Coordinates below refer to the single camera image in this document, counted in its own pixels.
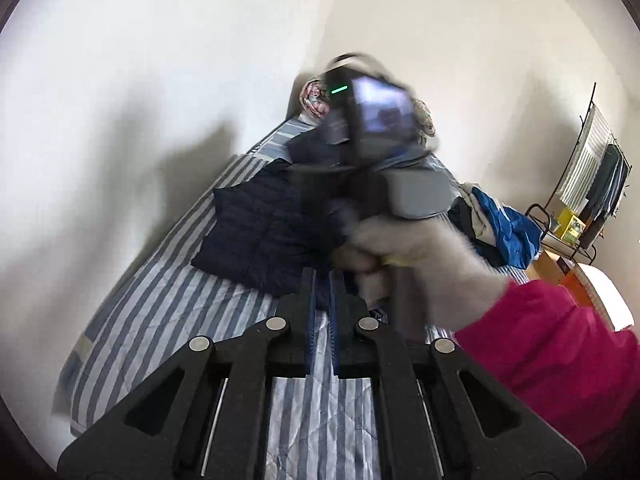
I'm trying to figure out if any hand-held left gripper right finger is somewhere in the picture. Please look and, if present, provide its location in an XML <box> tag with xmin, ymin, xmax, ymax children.
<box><xmin>330</xmin><ymin>269</ymin><xmax>587</xmax><ymax>480</ymax></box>

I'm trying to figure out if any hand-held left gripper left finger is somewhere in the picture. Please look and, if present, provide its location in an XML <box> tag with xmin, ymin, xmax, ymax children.
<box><xmin>56</xmin><ymin>267</ymin><xmax>317</xmax><ymax>480</ymax></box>

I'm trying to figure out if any dark navy quilted jacket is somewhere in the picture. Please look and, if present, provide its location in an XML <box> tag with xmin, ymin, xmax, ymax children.
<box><xmin>191</xmin><ymin>130</ymin><xmax>361</xmax><ymax>306</ymax></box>

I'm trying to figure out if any person's right forearm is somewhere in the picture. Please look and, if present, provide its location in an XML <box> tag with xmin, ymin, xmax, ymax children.
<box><xmin>452</xmin><ymin>280</ymin><xmax>640</xmax><ymax>466</ymax></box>

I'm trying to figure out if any black metal clothes rack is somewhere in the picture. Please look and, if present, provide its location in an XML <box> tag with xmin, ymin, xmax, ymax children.
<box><xmin>525</xmin><ymin>82</ymin><xmax>631</xmax><ymax>266</ymax></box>

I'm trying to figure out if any person's right hand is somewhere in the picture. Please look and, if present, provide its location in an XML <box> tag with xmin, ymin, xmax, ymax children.
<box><xmin>332</xmin><ymin>215</ymin><xmax>511</xmax><ymax>333</ymax></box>

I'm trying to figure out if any folded floral quilt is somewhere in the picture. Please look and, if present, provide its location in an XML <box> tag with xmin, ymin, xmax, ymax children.
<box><xmin>299</xmin><ymin>76</ymin><xmax>436</xmax><ymax>141</ymax></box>

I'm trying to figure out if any bed with striped sheet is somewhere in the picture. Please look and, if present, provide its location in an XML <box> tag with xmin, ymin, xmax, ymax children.
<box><xmin>52</xmin><ymin>112</ymin><xmax>501</xmax><ymax>480</ymax></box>

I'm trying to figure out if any blue jacket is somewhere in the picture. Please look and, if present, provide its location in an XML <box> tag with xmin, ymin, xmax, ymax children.
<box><xmin>447</xmin><ymin>185</ymin><xmax>543</xmax><ymax>271</ymax></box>

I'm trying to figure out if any brown cardboard box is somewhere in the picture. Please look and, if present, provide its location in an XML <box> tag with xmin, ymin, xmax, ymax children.
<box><xmin>525</xmin><ymin>250</ymin><xmax>571</xmax><ymax>286</ymax></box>

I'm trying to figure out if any striped hanging towel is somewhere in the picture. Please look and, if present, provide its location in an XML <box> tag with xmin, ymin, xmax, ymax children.
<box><xmin>557</xmin><ymin>105</ymin><xmax>613</xmax><ymax>206</ymax></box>

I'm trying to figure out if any yellow box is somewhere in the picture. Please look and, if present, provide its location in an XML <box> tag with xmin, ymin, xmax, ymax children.
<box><xmin>555</xmin><ymin>207</ymin><xmax>586</xmax><ymax>243</ymax></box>

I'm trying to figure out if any orange stool with white cloth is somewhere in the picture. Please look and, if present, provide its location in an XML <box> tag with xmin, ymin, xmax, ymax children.
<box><xmin>560</xmin><ymin>260</ymin><xmax>636</xmax><ymax>333</ymax></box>

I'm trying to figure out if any dark green hanging garment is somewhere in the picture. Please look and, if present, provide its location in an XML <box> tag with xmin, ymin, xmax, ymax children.
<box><xmin>582</xmin><ymin>142</ymin><xmax>628</xmax><ymax>251</ymax></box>

